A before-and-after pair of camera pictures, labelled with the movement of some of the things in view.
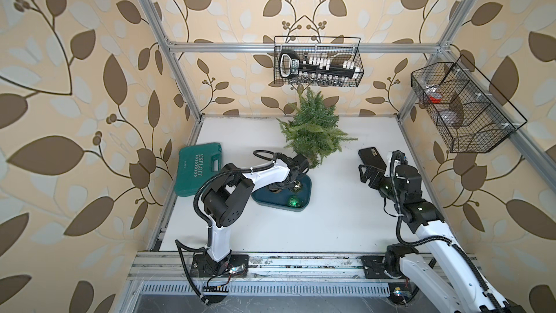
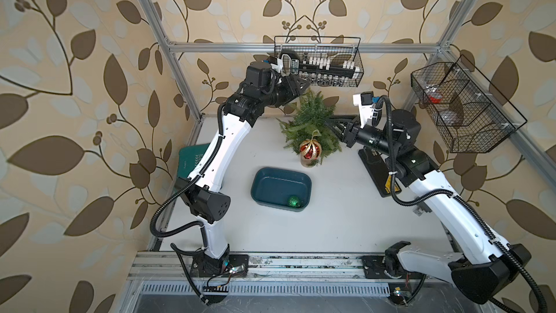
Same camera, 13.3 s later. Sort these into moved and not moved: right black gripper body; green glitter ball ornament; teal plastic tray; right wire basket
Moved: right black gripper body
Not moved: right wire basket; green glitter ball ornament; teal plastic tray
